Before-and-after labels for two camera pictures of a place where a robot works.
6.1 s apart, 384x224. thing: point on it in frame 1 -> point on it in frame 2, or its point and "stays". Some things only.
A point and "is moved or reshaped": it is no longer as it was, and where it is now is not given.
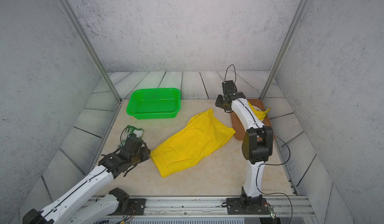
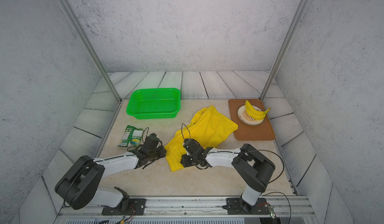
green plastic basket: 152,103 stays
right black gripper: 218,102 -> 183,160
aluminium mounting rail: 281,207 stays
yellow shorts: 204,132 is moved or reshaped
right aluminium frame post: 286,46 stays
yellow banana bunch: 260,114 stays
